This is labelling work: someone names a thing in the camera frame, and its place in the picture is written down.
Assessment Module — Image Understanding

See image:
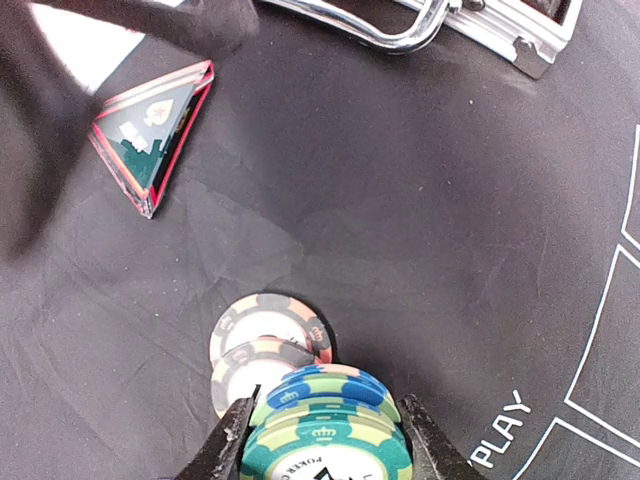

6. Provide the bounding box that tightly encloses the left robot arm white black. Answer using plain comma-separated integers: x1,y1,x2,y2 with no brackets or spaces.
1,1,259,261

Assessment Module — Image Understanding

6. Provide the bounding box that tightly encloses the black poker play mat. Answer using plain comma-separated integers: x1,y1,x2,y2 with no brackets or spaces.
1,1,639,479

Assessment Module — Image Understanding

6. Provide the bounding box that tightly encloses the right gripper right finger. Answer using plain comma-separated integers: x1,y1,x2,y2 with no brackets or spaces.
397,394,486,480

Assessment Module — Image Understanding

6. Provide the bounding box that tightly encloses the black red triangle button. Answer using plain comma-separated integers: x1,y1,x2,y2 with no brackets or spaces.
88,60,215,219

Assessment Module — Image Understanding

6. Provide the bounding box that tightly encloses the aluminium poker chip case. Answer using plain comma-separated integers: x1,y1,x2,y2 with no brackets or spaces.
269,0,583,79

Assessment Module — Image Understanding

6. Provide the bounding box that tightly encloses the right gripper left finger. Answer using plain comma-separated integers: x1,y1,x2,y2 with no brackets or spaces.
174,385,260,480

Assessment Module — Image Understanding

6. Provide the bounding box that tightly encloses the chip pile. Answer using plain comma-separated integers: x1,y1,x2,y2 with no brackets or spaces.
209,293,413,479

